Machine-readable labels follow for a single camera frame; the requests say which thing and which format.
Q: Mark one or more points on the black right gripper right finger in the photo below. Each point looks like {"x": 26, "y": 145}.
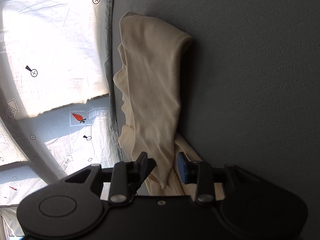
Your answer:
{"x": 212, "y": 184}

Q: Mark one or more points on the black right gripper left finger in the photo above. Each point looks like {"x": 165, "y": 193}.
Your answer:
{"x": 125, "y": 178}

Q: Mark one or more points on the beige long sleeve shirt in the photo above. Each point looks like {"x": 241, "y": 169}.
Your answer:
{"x": 149, "y": 80}

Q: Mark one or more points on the clear plastic storage bag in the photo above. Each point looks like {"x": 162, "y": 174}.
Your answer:
{"x": 57, "y": 101}

